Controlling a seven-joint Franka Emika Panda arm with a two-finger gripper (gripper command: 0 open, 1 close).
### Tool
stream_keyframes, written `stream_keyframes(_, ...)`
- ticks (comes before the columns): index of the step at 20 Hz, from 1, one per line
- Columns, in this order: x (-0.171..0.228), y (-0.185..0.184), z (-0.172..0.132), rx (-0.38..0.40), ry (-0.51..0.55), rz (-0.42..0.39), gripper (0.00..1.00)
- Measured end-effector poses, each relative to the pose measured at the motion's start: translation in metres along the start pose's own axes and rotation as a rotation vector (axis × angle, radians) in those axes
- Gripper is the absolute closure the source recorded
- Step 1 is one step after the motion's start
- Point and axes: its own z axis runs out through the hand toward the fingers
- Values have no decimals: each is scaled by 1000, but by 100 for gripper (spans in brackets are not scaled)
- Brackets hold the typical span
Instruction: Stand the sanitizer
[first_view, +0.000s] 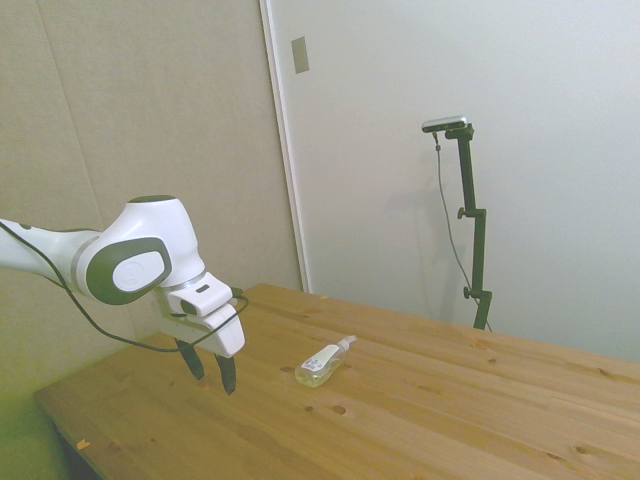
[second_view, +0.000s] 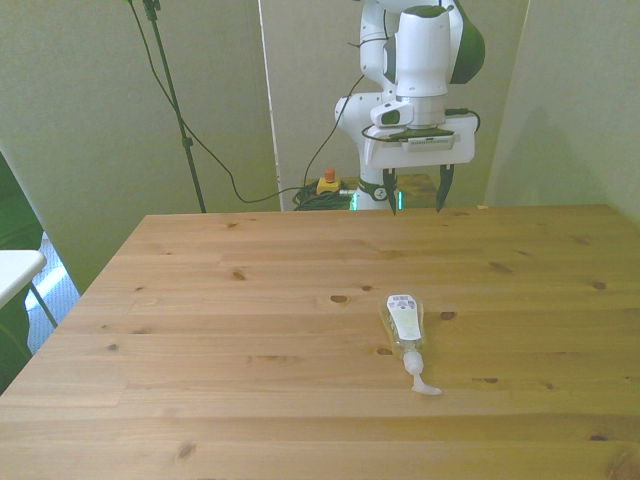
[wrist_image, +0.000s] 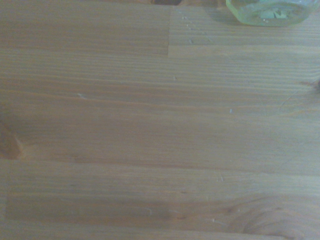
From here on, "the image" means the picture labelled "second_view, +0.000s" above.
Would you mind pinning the yellow emergency stop button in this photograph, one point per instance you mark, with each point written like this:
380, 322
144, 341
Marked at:
329, 184

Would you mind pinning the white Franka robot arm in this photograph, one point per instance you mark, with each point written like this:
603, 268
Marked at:
417, 55

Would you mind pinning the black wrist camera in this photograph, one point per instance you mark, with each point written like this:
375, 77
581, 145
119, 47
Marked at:
422, 137

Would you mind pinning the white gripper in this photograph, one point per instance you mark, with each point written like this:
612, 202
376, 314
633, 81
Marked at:
420, 154

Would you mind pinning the clear sanitizer pump bottle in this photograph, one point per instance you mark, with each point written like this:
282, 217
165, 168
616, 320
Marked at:
404, 325

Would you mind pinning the white office desk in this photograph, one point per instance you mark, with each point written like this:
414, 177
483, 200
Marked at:
15, 270

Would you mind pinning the black tripod stand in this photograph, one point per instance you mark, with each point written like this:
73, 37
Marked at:
172, 100

